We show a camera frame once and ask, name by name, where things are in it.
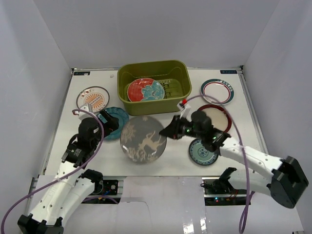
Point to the orange sunburst plate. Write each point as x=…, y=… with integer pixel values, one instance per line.
x=95, y=96

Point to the green plastic bin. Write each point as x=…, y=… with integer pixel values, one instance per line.
x=171, y=74

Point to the blue table label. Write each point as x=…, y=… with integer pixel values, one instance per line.
x=228, y=71
x=81, y=73

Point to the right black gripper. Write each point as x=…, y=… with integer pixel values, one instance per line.
x=172, y=130

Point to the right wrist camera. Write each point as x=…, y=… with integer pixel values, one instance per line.
x=184, y=108

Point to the dark red rimmed plate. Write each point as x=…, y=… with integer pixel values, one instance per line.
x=218, y=115

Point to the white plate striped rim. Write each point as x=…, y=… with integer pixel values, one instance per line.
x=217, y=91

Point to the teal scalloped plate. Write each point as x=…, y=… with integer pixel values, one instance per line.
x=123, y=118

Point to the right blue table label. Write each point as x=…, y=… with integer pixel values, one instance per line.
x=228, y=71

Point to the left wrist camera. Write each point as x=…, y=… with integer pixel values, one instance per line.
x=86, y=108

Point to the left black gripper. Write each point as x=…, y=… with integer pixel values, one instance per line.
x=106, y=121

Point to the grey deer plate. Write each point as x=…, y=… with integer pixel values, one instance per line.
x=140, y=139

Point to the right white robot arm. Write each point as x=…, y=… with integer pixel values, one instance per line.
x=281, y=178

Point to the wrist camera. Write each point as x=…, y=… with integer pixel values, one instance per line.
x=86, y=108
x=184, y=108

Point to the red and teal plate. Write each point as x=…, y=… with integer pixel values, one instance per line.
x=145, y=89

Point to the small blue patterned plate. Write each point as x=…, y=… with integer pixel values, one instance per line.
x=200, y=155

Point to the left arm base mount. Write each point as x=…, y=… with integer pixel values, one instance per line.
x=107, y=192

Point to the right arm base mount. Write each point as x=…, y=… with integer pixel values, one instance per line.
x=219, y=192

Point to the left blue table label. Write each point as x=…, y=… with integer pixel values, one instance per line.
x=81, y=73

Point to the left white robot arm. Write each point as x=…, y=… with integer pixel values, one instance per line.
x=73, y=181

